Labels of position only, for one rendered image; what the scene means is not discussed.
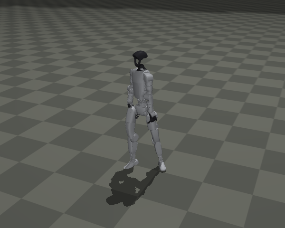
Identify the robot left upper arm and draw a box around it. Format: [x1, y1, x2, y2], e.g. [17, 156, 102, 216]
[143, 73, 153, 101]

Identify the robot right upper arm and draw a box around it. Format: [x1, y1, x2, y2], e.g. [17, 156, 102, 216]
[127, 69, 134, 93]

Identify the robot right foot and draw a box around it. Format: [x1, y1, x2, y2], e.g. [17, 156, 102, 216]
[124, 159, 139, 169]

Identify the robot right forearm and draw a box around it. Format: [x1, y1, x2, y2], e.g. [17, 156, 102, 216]
[127, 91, 134, 106]

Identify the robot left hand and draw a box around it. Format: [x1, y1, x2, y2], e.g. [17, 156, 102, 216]
[148, 114, 157, 124]

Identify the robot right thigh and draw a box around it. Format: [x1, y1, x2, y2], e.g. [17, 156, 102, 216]
[125, 105, 139, 142]

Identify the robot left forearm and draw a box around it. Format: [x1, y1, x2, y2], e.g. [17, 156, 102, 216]
[146, 95, 155, 117]

